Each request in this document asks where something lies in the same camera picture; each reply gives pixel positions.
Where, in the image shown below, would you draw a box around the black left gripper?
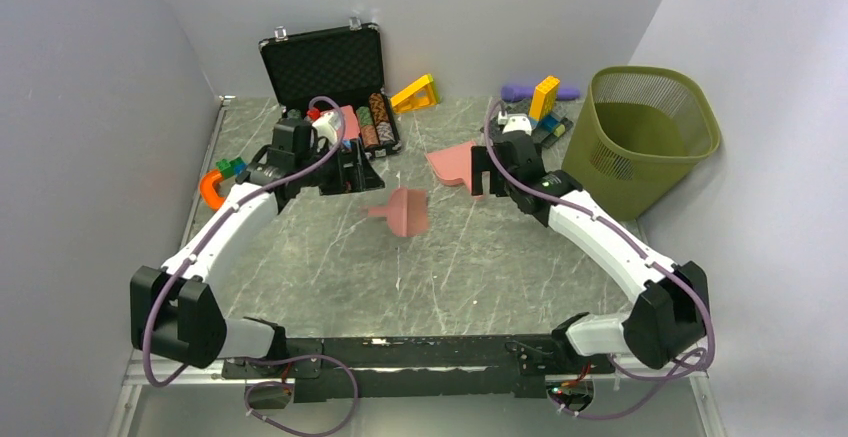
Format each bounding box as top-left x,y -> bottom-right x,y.
295,138 -> 384,196

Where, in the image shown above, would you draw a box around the pink hand brush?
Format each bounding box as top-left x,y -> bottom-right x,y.
363,187 -> 430,237

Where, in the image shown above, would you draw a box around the pink dustpan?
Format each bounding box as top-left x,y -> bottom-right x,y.
426,141 -> 475,192

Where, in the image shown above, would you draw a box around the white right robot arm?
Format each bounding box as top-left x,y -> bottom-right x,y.
470,131 -> 715,373

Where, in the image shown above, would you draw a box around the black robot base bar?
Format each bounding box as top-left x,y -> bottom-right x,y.
222,334 -> 612,403

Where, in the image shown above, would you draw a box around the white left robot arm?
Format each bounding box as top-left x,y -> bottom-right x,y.
130,118 -> 385,377

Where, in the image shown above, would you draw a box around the grey brick baseplate model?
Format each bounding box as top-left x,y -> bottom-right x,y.
479,101 -> 573,149

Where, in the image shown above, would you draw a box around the yellow orange brick tower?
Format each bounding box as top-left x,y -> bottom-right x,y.
527,75 -> 560,121

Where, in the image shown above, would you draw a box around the purple cylinder toy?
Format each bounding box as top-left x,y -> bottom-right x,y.
500,83 -> 581,102

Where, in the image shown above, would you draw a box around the pink playing card deck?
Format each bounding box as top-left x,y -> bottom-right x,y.
341,105 -> 360,140

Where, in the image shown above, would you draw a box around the yellow triangular toy block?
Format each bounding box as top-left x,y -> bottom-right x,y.
390,73 -> 441,114

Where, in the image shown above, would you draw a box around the black poker chip case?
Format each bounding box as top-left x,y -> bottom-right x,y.
258,18 -> 403,160

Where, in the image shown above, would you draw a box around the olive green waste basket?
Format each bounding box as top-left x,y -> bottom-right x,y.
562,66 -> 721,221

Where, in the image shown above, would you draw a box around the green and blue toy bricks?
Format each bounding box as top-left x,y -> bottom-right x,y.
215,157 -> 247,180

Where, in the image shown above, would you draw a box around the orange horseshoe toy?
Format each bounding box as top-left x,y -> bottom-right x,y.
198,169 -> 232,211

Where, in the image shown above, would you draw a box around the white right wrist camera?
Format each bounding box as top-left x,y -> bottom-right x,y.
496,111 -> 536,135

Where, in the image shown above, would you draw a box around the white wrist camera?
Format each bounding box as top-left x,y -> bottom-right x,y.
307,108 -> 344,146
496,111 -> 536,135

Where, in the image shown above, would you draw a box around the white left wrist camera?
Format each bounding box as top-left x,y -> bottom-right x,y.
307,108 -> 344,146

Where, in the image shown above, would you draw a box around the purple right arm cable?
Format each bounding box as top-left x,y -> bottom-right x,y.
483,99 -> 718,422

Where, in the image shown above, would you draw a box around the aluminium frame rail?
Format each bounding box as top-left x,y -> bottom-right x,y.
109,96 -> 236,437

